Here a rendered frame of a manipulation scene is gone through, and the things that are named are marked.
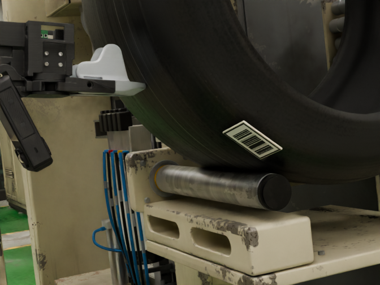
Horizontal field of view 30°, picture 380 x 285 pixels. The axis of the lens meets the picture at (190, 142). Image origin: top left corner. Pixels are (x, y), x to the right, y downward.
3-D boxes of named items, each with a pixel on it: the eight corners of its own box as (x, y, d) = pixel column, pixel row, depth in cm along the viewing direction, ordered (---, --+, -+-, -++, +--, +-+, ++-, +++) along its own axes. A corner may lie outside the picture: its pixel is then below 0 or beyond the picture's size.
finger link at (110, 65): (154, 44, 85) (78, 39, 81) (154, 94, 85) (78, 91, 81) (145, 48, 87) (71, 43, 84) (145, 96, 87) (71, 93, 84)
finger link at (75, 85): (119, 79, 81) (43, 76, 78) (119, 92, 81) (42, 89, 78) (106, 82, 86) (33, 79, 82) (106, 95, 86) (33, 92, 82)
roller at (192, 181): (179, 165, 117) (176, 193, 117) (154, 163, 115) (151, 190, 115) (294, 175, 85) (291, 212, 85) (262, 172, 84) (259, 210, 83)
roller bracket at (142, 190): (130, 212, 116) (123, 152, 116) (329, 177, 133) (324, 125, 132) (137, 214, 113) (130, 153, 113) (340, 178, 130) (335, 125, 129)
